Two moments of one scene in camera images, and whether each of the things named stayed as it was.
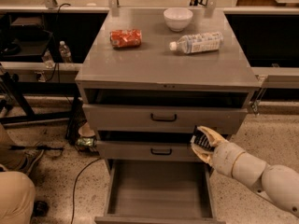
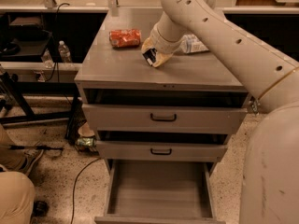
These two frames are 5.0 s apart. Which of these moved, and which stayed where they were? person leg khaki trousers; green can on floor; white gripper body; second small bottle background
Moved: white gripper body
Stayed: second small bottle background; person leg khaki trousers; green can on floor
